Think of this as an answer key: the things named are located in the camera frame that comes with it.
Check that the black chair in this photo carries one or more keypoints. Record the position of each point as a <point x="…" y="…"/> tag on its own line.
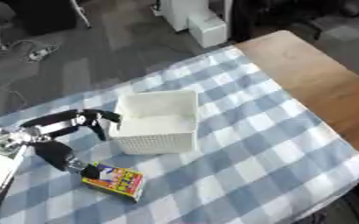
<point x="44" y="14"/>

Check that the colourful printed small box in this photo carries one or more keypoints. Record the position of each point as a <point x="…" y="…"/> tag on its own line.
<point x="117" y="181"/>

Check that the white perforated plastic basket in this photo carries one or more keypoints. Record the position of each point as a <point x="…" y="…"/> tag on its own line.
<point x="159" y="122"/>

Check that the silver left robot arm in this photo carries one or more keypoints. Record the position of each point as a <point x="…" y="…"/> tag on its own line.
<point x="1" y="163"/>

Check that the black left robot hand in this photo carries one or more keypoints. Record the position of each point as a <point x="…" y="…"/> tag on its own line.
<point x="55" y="151"/>

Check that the white cabinet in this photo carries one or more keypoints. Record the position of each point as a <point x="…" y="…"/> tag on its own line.
<point x="198" y="20"/>

